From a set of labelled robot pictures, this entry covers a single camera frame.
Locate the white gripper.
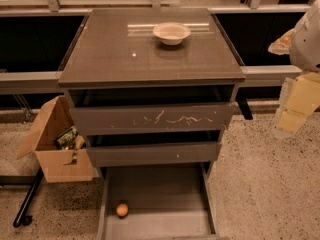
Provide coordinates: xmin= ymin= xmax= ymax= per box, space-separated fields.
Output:
xmin=268 ymin=0 xmax=320 ymax=139

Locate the orange fruit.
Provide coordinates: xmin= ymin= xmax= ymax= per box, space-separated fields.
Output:
xmin=116 ymin=203 xmax=129 ymax=217

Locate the top grey drawer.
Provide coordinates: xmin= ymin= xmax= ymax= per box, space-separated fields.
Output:
xmin=70 ymin=103 xmax=234 ymax=136

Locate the middle grey drawer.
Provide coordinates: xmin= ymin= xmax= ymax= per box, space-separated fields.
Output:
xmin=87 ymin=142 xmax=221 ymax=167

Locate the grey drawer cabinet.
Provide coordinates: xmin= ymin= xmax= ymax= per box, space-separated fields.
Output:
xmin=57 ymin=7 xmax=246 ymax=172

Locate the bottom open grey drawer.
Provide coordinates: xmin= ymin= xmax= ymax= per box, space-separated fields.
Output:
xmin=96 ymin=163 xmax=229 ymax=240

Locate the white paper bowl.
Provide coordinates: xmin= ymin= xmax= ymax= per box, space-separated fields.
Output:
xmin=153 ymin=22 xmax=191 ymax=46

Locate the green snack packet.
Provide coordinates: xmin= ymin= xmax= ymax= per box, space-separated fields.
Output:
xmin=54 ymin=126 xmax=78 ymax=150

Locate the cardboard box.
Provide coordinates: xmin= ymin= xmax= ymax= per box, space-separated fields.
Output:
xmin=17 ymin=96 xmax=94 ymax=183

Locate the black metal floor bar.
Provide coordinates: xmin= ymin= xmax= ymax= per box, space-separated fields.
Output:
xmin=0 ymin=168 xmax=44 ymax=228

